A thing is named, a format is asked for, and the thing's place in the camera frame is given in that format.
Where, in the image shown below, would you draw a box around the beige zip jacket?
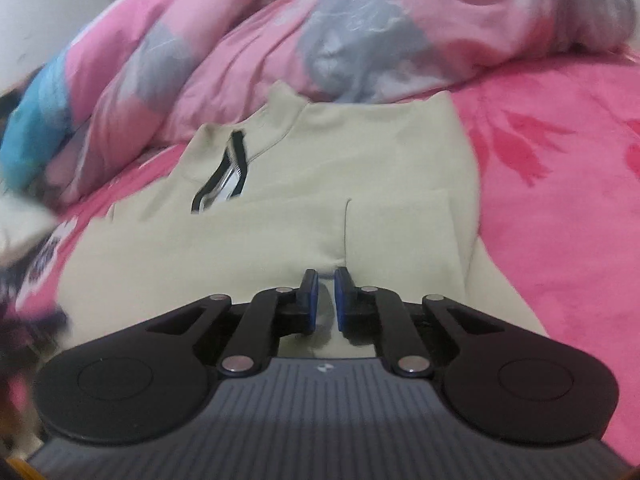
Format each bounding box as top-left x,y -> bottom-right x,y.
60,80 -> 548,361

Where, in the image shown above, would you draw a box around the pink floral bed blanket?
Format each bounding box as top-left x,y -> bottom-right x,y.
0,55 -> 640,461

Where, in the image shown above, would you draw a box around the pink grey blue quilt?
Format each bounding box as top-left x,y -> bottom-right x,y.
0,0 -> 636,206

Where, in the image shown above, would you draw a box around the pile of folded clothes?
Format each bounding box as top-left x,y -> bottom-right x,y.
0,255 -> 71,361

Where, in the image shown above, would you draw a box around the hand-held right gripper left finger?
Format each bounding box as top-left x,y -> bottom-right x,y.
147,268 -> 321,377

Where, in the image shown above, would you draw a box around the cream fleece cloth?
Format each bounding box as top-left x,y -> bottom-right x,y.
0,195 -> 56,261

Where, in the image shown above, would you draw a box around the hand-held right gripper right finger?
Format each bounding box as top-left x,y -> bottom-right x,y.
333,266 -> 506,378

